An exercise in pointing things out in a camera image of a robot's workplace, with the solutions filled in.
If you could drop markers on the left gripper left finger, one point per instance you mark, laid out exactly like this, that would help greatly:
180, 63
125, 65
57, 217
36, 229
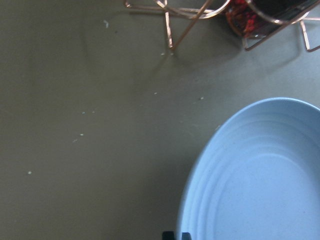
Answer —
168, 235

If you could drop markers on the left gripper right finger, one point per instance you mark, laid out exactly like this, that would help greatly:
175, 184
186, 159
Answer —
185, 236

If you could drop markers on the blue plate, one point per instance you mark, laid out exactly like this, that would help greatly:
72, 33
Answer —
258, 178

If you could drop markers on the copper wire bottle rack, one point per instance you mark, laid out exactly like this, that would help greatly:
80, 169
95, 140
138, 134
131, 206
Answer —
213, 8

